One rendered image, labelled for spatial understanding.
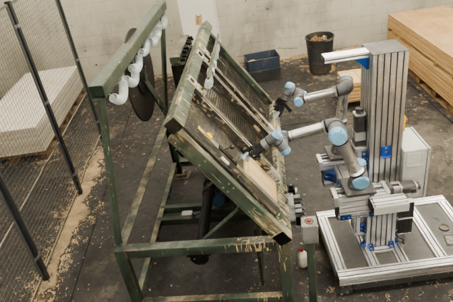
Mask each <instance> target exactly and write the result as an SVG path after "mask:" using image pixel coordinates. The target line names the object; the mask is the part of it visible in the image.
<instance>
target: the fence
mask: <svg viewBox="0 0 453 302"><path fill-rule="evenodd" d="M199 127H200V126H197V127H196V128H195V129H194V132H195V133H196V134H197V135H198V136H199V137H200V138H201V139H202V140H203V141H204V142H205V143H206V144H207V145H208V146H209V147H210V148H211V149H213V151H215V153H217V155H219V157H221V156H223V157H224V158H225V159H226V160H227V161H228V162H229V166H230V167H231V168H232V169H233V170H234V171H235V172H236V173H237V174H238V173H242V174H243V175H244V176H245V177H246V183H247V184H248V185H249V186H250V187H251V188H252V189H253V190H255V191H256V192H257V193H258V194H259V195H260V196H261V197H262V198H263V199H264V200H265V201H266V202H267V203H268V204H269V205H270V206H271V207H272V208H273V209H274V210H275V211H277V210H279V209H280V205H279V204H278V203H277V202H276V201H275V200H274V199H273V198H272V197H271V196H270V195H269V194H268V193H267V192H266V191H265V190H264V189H263V188H262V187H261V186H260V185H259V184H258V183H257V182H256V181H255V180H254V179H253V178H252V177H251V176H250V175H249V174H248V173H247V172H245V171H244V170H243V169H242V168H241V167H240V166H239V165H238V164H237V166H236V165H235V164H234V163H233V162H231V161H230V160H229V159H228V158H227V157H226V156H225V155H224V154H223V153H222V152H221V151H220V150H219V149H218V147H219V145H218V144H217V143H216V142H215V141H214V140H213V139H211V140H210V139H209V138H208V137H207V136H206V132H204V133H202V132H201V131H200V130H199Z"/></svg>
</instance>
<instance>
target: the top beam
mask: <svg viewBox="0 0 453 302"><path fill-rule="evenodd" d="M211 30H212V26H211V25H210V23H209V22H208V21H207V20H206V21H205V22H204V23H203V24H201V25H200V27H199V30H198V33H197V35H196V38H195V40H194V43H193V46H192V48H191V51H190V54H189V56H188V59H187V63H186V64H185V68H184V70H183V73H182V75H181V79H180V80H179V84H178V86H177V89H176V92H175V95H174V97H173V100H172V103H171V105H170V108H169V111H168V113H167V116H166V119H165V121H164V124H163V126H164V127H166V128H167V129H168V130H169V131H170V132H171V133H172V134H173V135H175V134H176V133H177V132H178V131H180V130H181V129H183V128H184V125H185V121H186V118H187V114H188V111H189V107H190V104H191V100H192V97H193V93H194V90H195V87H194V86H193V85H192V84H191V83H190V82H189V81H188V80H187V79H188V77H189V74H190V75H191V76H192V77H193V78H194V79H195V80H196V81H197V80H198V76H199V73H200V69H201V66H202V61H203V60H202V59H201V58H200V57H199V55H198V54H197V50H198V49H199V50H200V51H201V52H202V54H203V55H205V53H204V52H203V51H202V50H201V48H199V44H200V43H201V44H202V45H203V46H204V47H205V48H206V47H207V45H208V41H209V37H210V33H211Z"/></svg>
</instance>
